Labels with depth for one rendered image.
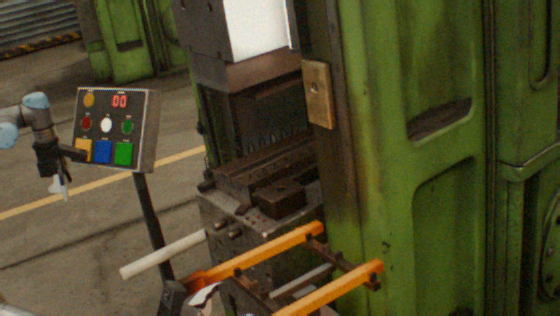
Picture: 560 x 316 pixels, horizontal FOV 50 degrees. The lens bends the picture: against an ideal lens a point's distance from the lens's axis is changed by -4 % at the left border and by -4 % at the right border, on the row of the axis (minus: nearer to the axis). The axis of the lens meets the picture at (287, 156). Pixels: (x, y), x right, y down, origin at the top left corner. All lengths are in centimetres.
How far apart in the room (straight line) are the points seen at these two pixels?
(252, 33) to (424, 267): 85
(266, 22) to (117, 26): 508
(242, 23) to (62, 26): 819
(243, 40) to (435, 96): 53
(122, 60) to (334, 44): 530
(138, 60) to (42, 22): 323
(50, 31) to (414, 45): 841
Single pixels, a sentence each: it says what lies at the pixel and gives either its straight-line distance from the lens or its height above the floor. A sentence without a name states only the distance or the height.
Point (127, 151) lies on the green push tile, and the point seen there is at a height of 102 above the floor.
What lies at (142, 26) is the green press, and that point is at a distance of 665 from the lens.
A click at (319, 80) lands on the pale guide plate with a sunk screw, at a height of 131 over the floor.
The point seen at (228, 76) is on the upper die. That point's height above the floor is 132.
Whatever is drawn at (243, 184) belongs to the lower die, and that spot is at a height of 99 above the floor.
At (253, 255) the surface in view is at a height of 97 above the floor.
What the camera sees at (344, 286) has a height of 97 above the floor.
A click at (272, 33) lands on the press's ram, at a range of 167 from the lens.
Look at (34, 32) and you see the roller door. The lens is 970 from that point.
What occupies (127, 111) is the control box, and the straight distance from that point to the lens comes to 217.
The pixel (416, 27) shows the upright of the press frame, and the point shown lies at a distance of 161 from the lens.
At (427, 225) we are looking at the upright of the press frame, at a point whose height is 82.
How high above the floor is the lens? 180
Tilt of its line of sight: 25 degrees down
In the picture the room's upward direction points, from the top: 9 degrees counter-clockwise
